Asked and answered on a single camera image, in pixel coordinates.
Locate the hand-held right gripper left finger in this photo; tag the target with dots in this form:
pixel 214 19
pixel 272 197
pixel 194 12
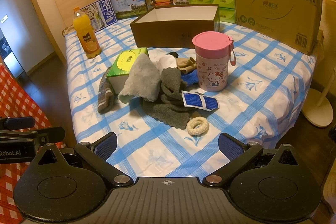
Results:
pixel 106 145

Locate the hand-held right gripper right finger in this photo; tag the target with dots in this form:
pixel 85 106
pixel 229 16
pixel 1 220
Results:
pixel 231 146

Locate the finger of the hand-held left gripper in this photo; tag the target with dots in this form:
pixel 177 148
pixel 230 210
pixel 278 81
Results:
pixel 19 122
pixel 50 134

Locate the dark grey towel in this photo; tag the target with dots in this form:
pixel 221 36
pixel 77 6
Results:
pixel 168 108

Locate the light grey fluffy cloth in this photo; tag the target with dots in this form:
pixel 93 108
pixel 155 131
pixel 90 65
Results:
pixel 143 77

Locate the brown shoe box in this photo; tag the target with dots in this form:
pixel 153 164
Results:
pixel 168 35

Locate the red checked bag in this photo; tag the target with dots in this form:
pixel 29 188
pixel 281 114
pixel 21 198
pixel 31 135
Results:
pixel 15 98

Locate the cream hair scrunchie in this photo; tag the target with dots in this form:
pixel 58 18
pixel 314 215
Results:
pixel 190 127

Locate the brown grey knit sock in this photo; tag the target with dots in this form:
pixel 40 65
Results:
pixel 105 98

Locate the blue checked bed sheet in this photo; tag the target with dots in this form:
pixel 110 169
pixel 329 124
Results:
pixel 162 140

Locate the blue white packet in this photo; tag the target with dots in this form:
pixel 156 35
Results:
pixel 197 100

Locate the blue fuzzy sock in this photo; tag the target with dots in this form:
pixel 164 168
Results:
pixel 189 79

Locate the green tissue box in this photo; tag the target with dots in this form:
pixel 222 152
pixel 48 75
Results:
pixel 126 61

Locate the pink lidded cartoon cup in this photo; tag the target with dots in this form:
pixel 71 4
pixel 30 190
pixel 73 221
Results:
pixel 212 61

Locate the white fan stand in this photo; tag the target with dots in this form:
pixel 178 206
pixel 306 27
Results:
pixel 317 115

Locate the orange juice bottle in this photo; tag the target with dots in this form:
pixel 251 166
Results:
pixel 88 40

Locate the white cloth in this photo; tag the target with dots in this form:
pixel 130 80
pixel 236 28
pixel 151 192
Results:
pixel 166 61

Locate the patterned brown cloth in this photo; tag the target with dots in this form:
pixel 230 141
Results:
pixel 68 30

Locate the dark blue milk carton box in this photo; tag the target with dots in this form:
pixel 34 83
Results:
pixel 105 12

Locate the light blue cow milk box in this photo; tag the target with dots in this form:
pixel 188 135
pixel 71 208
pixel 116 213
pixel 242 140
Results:
pixel 128 5

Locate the large tan cardboard box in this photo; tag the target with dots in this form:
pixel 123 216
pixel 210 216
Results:
pixel 275 3

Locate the red snack box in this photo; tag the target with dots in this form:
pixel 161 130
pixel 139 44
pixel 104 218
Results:
pixel 162 2

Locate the yellow curtain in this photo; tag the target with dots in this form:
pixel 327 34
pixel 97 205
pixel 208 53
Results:
pixel 329 16

